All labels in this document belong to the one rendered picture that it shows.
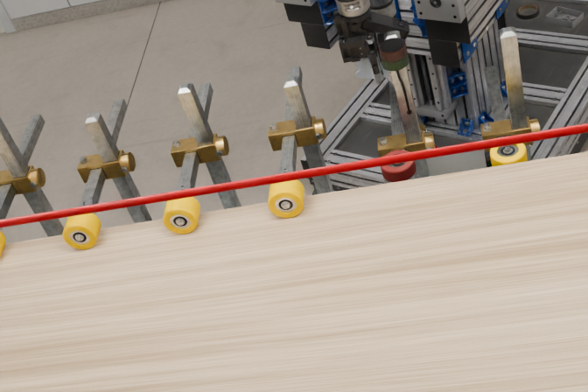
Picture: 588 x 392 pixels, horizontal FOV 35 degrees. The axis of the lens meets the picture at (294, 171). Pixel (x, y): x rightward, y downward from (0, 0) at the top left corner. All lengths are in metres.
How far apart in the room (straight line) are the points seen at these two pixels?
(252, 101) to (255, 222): 2.04
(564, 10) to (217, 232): 2.10
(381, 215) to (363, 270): 0.16
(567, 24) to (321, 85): 1.08
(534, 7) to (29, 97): 2.49
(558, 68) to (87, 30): 2.69
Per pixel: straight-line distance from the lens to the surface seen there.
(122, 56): 4.83
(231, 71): 4.37
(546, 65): 3.57
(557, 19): 3.76
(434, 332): 1.79
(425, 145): 2.25
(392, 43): 2.05
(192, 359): 1.89
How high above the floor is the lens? 2.28
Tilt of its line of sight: 38 degrees down
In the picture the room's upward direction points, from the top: 18 degrees counter-clockwise
